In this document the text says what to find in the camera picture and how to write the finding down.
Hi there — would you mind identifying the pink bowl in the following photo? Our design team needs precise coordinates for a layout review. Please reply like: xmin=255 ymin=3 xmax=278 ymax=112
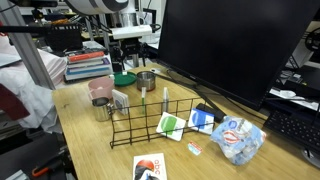
xmin=88 ymin=77 xmax=114 ymax=100

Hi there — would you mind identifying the white book orange circle upright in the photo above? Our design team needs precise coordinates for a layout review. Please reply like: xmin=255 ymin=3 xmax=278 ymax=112
xmin=162 ymin=87 xmax=169 ymax=112

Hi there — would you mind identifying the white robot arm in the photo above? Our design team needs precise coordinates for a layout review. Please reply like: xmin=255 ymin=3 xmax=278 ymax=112
xmin=65 ymin=0 xmax=152 ymax=67

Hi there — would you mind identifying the small steel pitcher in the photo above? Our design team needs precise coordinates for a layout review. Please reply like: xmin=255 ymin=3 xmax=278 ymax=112
xmin=92 ymin=97 xmax=113 ymax=122

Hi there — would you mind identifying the steel tin with brown base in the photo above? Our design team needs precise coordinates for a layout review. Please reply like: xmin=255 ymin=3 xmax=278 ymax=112
xmin=137 ymin=71 xmax=156 ymax=91

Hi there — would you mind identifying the green speckled plate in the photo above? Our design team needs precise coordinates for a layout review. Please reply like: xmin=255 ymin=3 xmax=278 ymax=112
xmin=114 ymin=72 xmax=137 ymax=87

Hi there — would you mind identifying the white blue transport book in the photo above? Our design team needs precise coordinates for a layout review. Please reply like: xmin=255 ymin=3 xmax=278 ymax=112
xmin=188 ymin=108 xmax=214 ymax=135

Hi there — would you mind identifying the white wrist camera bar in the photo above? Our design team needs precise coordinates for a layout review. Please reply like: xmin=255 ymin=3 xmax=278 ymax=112
xmin=111 ymin=25 xmax=152 ymax=40

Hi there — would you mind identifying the abc book red black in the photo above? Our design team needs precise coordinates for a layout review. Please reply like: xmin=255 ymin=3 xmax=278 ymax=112
xmin=133 ymin=153 xmax=167 ymax=180

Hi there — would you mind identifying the pink cloth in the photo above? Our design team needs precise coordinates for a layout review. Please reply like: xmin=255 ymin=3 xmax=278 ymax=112
xmin=0 ymin=36 xmax=66 ymax=134

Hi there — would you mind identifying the black wire rack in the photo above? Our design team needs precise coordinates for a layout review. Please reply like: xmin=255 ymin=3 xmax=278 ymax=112
xmin=110 ymin=98 xmax=211 ymax=148

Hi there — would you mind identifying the white green vegetables book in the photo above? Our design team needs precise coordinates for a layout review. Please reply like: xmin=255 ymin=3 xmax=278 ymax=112
xmin=156 ymin=112 xmax=186 ymax=141

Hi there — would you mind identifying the red white label sticker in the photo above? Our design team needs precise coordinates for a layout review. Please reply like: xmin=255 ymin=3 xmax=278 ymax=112
xmin=188 ymin=141 xmax=203 ymax=156

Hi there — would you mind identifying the stack of books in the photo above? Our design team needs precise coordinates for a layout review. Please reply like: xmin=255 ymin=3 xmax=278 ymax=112
xmin=64 ymin=50 xmax=113 ymax=81

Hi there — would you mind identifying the large black computer monitor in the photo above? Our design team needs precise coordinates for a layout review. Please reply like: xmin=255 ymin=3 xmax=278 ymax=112
xmin=158 ymin=0 xmax=320 ymax=109

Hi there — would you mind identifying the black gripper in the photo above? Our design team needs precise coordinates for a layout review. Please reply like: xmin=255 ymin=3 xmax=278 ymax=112
xmin=110 ymin=38 xmax=148 ymax=72

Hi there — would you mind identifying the blue white plastic bag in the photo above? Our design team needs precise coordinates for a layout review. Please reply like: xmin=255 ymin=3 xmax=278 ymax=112
xmin=210 ymin=116 xmax=266 ymax=165

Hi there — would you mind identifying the black keyboard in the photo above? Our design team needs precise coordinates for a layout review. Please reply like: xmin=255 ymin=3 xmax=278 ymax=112
xmin=264 ymin=111 xmax=320 ymax=153

